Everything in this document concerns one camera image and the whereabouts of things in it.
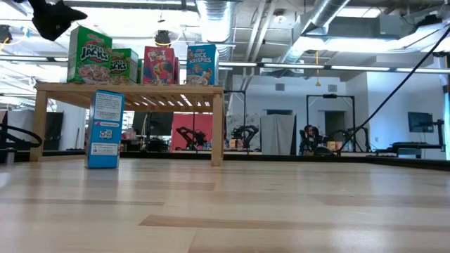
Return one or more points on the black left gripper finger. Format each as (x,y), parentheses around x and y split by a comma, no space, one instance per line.
(52,17)

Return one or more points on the red Froot Loops cereal box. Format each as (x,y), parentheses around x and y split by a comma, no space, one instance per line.
(158,65)
(176,70)

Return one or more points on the blue Rice Krispies cereal box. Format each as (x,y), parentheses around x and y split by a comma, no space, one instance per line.
(105,130)
(201,65)

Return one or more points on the black background robot arm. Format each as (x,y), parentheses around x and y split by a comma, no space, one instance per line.
(246,133)
(191,137)

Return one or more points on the wooden slatted shelf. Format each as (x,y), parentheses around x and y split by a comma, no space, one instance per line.
(140,89)

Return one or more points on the black cabinet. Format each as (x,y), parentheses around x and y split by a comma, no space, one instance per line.
(52,130)

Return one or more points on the black desk monitor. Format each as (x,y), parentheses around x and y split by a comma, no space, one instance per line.
(158,123)

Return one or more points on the red backdrop panel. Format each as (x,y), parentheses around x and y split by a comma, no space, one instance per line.
(200,121)

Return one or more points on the grey fabric curtain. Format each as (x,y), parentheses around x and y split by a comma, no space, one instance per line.
(277,133)

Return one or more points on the person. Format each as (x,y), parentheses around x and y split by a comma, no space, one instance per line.
(309,133)

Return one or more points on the black overhead camera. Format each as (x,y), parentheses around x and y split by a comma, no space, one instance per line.
(162,38)

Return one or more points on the silver spiral ventilation duct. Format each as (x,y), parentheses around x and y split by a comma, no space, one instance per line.
(216,21)

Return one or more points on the silver slanted ventilation duct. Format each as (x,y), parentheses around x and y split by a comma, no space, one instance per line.
(323,14)

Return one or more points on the black metal stand frame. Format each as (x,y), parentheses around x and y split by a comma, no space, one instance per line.
(330,95)

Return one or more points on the black wall monitor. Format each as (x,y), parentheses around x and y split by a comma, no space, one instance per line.
(420,122)

